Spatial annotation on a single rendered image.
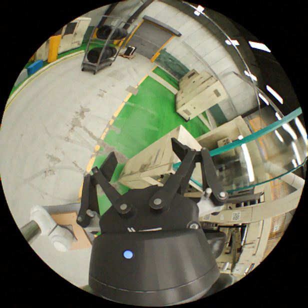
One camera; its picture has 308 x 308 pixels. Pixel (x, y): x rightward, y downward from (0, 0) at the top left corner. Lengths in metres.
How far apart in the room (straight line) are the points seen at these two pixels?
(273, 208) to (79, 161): 2.29
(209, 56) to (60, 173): 10.02
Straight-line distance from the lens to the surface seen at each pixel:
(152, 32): 9.10
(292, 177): 1.39
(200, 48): 9.10
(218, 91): 3.54
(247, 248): 1.24
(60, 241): 0.82
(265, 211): 0.94
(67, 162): 1.71
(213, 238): 0.88
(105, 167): 0.16
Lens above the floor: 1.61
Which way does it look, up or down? 50 degrees down
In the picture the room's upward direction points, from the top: 61 degrees clockwise
